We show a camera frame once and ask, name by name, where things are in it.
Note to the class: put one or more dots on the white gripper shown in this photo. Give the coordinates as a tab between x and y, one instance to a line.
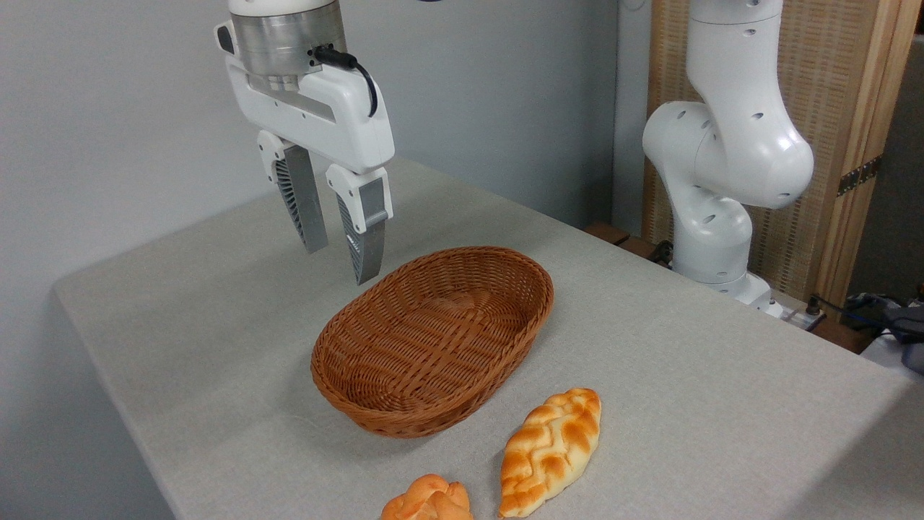
332	123

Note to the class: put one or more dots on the small round bread roll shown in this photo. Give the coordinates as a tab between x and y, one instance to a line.
426	502

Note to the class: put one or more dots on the long braided bread loaf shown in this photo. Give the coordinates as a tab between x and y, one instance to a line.
550	451

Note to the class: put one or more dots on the brown oval wicker basket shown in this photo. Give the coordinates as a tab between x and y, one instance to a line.
404	354

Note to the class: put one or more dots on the wooden woven folding screen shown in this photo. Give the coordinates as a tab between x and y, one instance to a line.
837	72

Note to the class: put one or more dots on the dark metal screen hinge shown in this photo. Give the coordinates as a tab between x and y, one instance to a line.
859	175

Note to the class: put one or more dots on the dark grey bag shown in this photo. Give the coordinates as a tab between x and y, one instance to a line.
911	339

